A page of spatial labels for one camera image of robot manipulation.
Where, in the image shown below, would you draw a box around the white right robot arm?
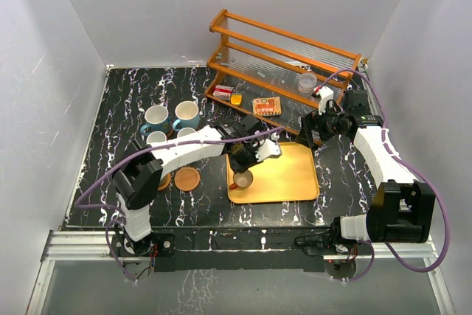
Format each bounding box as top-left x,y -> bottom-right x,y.
296,87 -> 436,254

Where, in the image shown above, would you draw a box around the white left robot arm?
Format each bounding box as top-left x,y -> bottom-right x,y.
111,114 -> 266,255

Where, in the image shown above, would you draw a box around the orange wooden shelf rack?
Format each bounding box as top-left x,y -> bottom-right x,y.
205,9 -> 361,134

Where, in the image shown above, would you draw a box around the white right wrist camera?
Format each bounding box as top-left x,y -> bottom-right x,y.
312,86 -> 334,115

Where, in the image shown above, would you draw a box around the large blue mug front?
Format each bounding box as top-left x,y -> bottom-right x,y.
173,101 -> 200,132

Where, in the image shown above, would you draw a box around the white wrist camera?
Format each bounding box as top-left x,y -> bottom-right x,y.
255,139 -> 282,162
312,86 -> 334,115

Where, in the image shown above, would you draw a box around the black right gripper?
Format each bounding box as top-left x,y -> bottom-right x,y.
295,100 -> 349,148

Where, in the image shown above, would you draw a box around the orange snack package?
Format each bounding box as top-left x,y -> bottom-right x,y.
252,97 -> 282,117

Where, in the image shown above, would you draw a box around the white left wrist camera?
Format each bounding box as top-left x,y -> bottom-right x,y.
255,139 -> 282,162

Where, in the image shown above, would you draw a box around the large blue mug back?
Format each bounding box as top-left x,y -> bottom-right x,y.
140,105 -> 173,136

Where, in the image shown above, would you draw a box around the clear plastic cup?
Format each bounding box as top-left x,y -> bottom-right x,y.
298,73 -> 318,96

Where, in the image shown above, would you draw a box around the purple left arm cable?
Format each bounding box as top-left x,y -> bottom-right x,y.
73,125 -> 285,283

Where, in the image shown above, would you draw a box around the red white small box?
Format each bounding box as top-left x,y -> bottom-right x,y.
212,85 -> 234,101

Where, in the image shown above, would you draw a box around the small red orange cup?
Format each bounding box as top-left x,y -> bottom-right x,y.
229,170 -> 254,190

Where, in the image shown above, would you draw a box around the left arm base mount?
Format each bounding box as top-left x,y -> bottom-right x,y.
111,227 -> 176,272

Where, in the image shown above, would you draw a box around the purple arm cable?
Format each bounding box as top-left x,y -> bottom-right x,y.
313,68 -> 451,282
73,125 -> 285,283

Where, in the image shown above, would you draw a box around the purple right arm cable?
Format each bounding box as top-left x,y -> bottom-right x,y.
313,68 -> 451,282

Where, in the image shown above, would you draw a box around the light wooden ridged coaster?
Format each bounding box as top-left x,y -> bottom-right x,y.
174,167 -> 201,192

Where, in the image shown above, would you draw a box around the yellow serving tray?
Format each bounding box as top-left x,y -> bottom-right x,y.
226,142 -> 320,204

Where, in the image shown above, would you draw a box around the orange yellow small packet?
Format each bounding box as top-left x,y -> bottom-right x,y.
230,93 -> 243,106

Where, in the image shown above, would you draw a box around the pink grey mug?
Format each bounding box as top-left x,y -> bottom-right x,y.
146,131 -> 167,145

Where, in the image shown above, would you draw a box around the grey blue speckled mug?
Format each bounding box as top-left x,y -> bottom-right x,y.
177,128 -> 196,138

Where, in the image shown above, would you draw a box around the large blue mug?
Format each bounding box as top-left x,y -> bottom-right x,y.
173,101 -> 200,132
140,105 -> 173,136

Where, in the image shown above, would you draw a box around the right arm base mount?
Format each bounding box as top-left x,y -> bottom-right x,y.
294,217 -> 373,270

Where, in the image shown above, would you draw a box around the plain orange wooden coaster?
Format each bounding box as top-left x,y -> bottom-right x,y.
158,173 -> 171,191

